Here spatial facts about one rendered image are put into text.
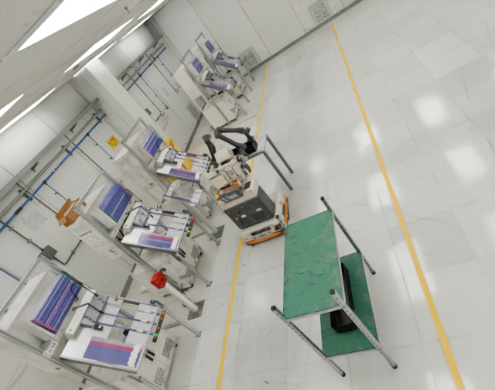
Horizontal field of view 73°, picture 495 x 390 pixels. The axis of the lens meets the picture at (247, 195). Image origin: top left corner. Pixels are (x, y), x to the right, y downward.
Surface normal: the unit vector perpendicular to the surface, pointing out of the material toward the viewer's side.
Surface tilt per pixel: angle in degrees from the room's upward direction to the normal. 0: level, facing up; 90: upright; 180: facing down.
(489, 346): 0
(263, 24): 90
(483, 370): 0
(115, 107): 90
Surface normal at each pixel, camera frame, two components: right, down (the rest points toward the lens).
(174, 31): -0.10, 0.65
